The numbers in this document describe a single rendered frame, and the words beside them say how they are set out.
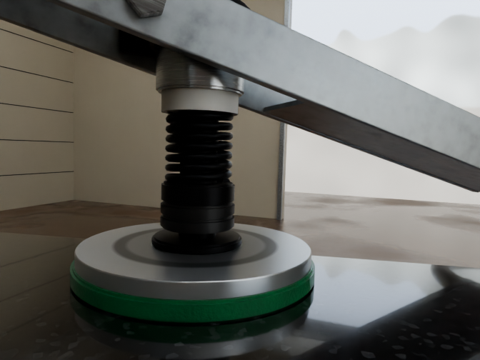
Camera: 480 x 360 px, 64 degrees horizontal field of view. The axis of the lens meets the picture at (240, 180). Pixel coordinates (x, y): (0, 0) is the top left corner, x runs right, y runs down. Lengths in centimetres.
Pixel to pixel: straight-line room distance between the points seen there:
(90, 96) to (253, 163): 306
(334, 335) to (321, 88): 19
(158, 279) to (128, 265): 4
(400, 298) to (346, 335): 9
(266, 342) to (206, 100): 19
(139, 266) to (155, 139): 585
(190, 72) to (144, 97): 597
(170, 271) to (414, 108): 26
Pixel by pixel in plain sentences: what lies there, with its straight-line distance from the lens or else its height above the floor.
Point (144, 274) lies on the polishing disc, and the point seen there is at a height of 88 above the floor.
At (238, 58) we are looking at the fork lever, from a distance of 31.
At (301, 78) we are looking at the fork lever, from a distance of 33.
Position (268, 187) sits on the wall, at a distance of 538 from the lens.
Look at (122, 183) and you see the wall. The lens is 652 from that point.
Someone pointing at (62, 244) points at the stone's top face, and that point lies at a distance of 49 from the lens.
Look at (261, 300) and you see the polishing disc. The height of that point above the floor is 86.
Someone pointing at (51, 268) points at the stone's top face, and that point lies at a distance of 41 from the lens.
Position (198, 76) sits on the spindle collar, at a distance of 32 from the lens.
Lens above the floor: 97
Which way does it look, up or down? 5 degrees down
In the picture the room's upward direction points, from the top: 2 degrees clockwise
